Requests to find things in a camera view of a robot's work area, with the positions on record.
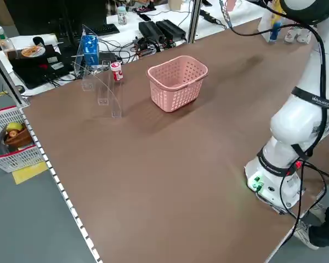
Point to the pink round container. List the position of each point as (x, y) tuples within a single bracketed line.
[(231, 5)]

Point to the clear bottle green cap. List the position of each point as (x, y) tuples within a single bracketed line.
[(4, 41)]

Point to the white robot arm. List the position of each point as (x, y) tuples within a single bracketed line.
[(296, 126)]

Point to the white bottle pink cap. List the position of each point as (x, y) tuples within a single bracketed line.
[(290, 35), (304, 37)]

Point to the black flat case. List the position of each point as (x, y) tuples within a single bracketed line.
[(38, 71)]

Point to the black phone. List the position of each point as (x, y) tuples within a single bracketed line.
[(144, 17)]

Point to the light wooden box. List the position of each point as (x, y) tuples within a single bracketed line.
[(176, 3)]

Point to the round printed disc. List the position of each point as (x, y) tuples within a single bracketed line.
[(31, 51)]

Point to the black tape roll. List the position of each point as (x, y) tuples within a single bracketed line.
[(20, 88)]

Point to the small red white bottle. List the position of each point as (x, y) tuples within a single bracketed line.
[(117, 72)]

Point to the white printed bottle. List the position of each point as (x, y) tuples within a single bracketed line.
[(122, 16)]

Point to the clear acrylic display stand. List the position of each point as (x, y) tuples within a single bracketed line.
[(112, 90)]

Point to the person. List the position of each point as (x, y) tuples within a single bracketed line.
[(326, 227)]

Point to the black power strip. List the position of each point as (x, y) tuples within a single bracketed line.
[(208, 16)]

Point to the black computer monitor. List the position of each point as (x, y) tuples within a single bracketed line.
[(82, 11)]

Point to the blue drink carton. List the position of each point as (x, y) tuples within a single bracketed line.
[(90, 49)]

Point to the aluminium frame post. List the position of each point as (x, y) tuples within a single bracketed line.
[(5, 76), (194, 22)]

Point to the yellow paper sheet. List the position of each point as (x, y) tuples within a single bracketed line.
[(30, 172)]

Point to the brown wicker basket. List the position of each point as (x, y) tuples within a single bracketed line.
[(19, 139)]

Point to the pink plastic basket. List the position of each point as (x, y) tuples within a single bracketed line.
[(178, 96)]

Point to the brown cardboard box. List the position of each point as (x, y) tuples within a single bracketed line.
[(0, 13)]

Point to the notched table side rail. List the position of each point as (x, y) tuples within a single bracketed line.
[(63, 191)]

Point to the black keyboard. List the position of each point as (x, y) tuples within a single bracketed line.
[(105, 29)]

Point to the clear acrylic drinks tray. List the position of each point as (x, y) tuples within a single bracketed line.
[(264, 27)]

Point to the white mesh crate red rim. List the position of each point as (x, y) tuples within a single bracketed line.
[(11, 161)]

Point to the yellow green fruit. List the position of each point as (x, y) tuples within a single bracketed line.
[(14, 126)]

